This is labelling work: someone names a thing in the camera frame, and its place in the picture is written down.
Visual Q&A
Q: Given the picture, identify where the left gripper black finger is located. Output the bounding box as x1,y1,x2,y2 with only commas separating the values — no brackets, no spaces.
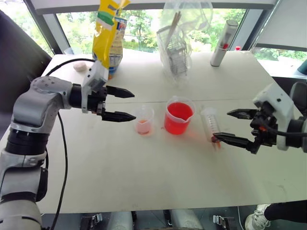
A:
106,85,135,99
101,110,137,123

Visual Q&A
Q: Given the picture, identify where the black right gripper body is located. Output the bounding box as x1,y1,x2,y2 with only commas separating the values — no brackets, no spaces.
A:
249,101,280,147

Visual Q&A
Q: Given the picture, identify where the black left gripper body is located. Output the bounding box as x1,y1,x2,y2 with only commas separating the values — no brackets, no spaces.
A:
87,85,108,116

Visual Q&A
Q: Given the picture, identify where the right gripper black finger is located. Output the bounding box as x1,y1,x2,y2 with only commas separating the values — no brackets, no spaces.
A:
213,132,261,154
226,108,260,120

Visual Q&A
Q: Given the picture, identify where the small clear plastic cup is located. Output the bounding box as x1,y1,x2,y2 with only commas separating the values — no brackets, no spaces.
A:
134,104,155,137

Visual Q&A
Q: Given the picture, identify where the clear plastic syringe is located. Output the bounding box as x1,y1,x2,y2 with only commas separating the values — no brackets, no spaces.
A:
200,106,223,150

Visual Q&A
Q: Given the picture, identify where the beaker with red liquid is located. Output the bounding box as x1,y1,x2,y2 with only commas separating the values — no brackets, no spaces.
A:
164,95,197,136

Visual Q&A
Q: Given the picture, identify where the white crumpled lump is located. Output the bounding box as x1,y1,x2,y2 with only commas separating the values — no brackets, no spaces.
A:
72,61,87,72

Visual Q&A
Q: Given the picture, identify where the yellow snack bag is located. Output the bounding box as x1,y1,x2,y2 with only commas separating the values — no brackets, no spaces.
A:
92,0,131,70

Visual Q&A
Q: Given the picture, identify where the white cylindrical bottle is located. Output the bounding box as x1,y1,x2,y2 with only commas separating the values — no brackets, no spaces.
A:
210,20,239,68

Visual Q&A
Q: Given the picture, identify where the dark teal object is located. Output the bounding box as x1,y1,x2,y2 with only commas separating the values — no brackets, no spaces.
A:
296,59,307,74

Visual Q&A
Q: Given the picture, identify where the white sneaker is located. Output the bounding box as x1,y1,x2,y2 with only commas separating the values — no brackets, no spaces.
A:
244,203,272,230

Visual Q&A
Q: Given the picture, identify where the black metal clamp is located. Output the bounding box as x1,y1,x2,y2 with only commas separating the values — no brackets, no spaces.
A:
213,214,236,230
80,213,104,230

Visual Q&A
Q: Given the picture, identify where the person's leg in black trousers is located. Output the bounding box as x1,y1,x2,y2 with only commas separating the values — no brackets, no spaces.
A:
263,200,307,222

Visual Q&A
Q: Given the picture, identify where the wooden chopsticks pair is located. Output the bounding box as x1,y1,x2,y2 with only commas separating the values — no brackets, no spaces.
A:
165,11,182,47

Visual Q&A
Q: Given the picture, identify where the black chair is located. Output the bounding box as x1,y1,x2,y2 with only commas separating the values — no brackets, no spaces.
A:
0,9,52,125

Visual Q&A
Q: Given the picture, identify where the silver rounded robot leg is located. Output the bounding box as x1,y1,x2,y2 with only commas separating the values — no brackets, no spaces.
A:
109,210,134,230
171,208,204,230

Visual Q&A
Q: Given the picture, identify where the clear plastic bag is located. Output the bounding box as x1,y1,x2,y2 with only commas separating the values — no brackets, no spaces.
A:
156,0,214,88

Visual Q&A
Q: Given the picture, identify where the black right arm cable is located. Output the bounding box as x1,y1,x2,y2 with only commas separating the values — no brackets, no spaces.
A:
261,119,307,138

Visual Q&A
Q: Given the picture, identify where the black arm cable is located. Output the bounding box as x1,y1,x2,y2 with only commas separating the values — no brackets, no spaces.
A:
261,119,307,138
44,58,96,230

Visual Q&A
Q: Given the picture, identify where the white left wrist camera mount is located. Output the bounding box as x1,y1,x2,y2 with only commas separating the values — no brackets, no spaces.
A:
81,60,109,114

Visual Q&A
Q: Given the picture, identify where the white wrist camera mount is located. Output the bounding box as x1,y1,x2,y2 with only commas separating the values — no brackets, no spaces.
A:
252,83,296,151
81,60,109,114

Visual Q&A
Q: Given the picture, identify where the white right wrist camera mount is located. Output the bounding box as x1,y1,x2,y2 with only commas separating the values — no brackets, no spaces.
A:
252,83,296,151

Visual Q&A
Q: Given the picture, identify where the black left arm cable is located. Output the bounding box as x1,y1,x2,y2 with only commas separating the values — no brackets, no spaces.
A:
44,58,96,230

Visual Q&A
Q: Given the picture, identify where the metal wire basket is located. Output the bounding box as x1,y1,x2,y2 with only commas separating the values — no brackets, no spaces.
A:
157,25,189,78

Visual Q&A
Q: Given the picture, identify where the thin white cable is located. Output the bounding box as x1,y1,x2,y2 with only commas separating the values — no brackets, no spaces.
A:
236,206,244,230

